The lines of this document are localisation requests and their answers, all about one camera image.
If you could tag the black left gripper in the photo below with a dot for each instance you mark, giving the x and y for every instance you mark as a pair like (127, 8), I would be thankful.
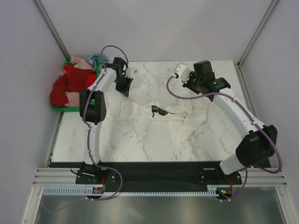
(125, 90)

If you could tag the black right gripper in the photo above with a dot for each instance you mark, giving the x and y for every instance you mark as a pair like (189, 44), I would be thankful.
(187, 84)

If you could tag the white t shirt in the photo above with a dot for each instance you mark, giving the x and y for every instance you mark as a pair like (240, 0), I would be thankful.
(183, 119)

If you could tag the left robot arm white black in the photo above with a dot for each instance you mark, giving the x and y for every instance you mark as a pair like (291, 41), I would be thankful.
(92, 105)

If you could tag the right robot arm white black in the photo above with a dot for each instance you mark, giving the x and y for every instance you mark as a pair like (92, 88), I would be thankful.
(258, 140)

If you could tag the green plastic basket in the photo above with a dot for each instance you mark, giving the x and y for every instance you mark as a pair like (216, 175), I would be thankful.
(76, 109)

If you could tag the pink t shirt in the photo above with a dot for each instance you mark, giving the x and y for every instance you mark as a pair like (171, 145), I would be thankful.
(77, 67)

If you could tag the red t shirt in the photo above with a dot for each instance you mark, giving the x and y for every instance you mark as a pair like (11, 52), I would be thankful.
(66, 89)

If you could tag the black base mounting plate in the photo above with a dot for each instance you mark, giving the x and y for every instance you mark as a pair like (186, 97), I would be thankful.
(157, 166)

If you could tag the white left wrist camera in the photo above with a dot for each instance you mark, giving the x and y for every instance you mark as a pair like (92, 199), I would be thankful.
(130, 72)

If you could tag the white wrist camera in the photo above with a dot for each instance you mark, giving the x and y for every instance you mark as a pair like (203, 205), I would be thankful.
(130, 72)
(182, 72)

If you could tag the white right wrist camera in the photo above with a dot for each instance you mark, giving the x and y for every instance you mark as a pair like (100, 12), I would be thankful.
(182, 72)

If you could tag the right aluminium table rail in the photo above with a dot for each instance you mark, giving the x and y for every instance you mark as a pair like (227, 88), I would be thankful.
(245, 89)

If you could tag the left aluminium frame post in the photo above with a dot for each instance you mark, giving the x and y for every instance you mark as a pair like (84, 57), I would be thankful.
(50, 25)

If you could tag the aluminium frame post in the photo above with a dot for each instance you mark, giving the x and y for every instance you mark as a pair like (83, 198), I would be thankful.
(263, 22)
(50, 25)

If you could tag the right aluminium frame post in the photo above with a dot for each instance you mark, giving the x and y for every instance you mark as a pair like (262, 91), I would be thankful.
(263, 22)

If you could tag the white slotted cable duct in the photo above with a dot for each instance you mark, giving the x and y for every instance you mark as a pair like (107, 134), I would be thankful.
(101, 191)

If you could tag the aluminium front frame rail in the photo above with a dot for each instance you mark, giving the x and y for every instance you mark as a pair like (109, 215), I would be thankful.
(253, 177)

